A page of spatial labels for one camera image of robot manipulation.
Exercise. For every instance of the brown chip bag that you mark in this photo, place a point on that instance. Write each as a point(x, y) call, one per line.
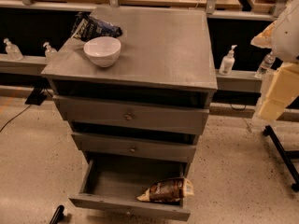
point(168, 191)

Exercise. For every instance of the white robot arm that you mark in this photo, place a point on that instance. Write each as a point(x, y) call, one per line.
point(282, 37)

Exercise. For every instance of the grey wooden drawer cabinet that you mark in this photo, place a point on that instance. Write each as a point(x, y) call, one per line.
point(166, 60)

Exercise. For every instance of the grey top drawer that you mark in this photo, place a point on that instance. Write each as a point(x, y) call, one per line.
point(132, 115)

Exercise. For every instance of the grey middle drawer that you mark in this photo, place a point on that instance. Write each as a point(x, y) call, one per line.
point(140, 148)

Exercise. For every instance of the grey open bottom drawer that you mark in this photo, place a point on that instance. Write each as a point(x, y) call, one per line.
point(113, 183)

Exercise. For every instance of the dark blue chip bag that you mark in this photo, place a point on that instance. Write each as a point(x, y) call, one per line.
point(86, 28)

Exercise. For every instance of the white ceramic bowl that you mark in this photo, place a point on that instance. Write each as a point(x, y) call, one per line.
point(103, 51)

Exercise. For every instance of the white pump lotion bottle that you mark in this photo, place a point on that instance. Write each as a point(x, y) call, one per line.
point(227, 62)

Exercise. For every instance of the clear pump sanitizer bottle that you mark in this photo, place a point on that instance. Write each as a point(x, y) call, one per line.
point(50, 52)

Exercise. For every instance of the black box on floor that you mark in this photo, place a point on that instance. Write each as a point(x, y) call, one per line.
point(36, 97)

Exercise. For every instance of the clear plastic water bottle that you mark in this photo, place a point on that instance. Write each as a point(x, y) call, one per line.
point(266, 63)

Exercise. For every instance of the black stand leg right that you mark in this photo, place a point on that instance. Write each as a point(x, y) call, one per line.
point(286, 155)

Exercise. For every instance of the black bar bottom left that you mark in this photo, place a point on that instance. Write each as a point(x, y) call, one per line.
point(58, 215)

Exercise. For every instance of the clear pump bottle far left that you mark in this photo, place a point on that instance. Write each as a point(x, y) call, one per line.
point(12, 50)

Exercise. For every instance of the grey metal shelf rail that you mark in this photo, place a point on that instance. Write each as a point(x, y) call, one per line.
point(28, 71)

